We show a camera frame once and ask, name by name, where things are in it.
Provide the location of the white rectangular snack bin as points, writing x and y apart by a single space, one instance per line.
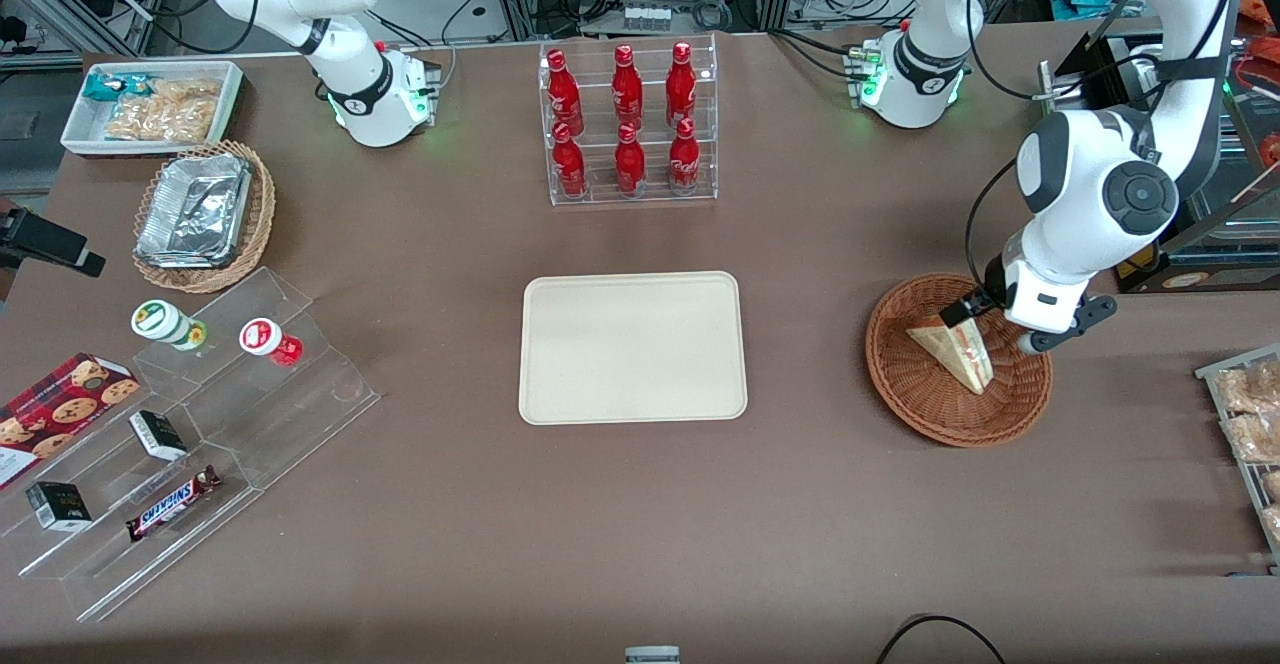
85 129

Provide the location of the clear acrylic bottle rack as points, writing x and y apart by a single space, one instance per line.
700 159

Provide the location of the clear bag of crackers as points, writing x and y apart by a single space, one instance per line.
170 109

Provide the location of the Snickers chocolate bar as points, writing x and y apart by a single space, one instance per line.
172 504

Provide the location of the red cola bottle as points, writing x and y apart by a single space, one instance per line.
630 164
627 89
564 94
684 160
570 166
681 86

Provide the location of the silver foil container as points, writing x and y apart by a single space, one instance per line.
195 209

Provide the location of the black equipment box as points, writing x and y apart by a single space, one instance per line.
1210 269

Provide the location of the small grey device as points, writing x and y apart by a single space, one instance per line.
652 655

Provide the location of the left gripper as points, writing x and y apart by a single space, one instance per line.
993 289

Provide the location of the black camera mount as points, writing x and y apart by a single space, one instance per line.
45 236

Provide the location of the triangular sandwich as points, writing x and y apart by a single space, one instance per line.
958 354

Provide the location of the red-lid yoghurt bottle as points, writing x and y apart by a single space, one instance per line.
264 337

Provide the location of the light oval wicker basket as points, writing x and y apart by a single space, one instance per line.
255 229

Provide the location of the brown round wicker basket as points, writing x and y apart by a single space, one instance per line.
920 404

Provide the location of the teal snack packet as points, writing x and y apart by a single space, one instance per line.
103 86

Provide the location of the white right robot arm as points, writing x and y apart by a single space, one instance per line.
370 104

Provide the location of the beige rectangular tray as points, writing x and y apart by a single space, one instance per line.
632 348

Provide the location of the small black box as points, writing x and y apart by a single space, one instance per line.
157 434
58 506

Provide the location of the red cookie box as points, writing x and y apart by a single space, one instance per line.
60 409

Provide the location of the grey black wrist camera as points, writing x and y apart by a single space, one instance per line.
1082 319

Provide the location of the clear bag of pastry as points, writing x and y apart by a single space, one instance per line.
1252 389
1255 439

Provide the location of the clear acrylic stepped display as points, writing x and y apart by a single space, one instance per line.
270 424

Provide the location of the green-lid yoghurt bottle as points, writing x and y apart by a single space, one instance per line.
160 321

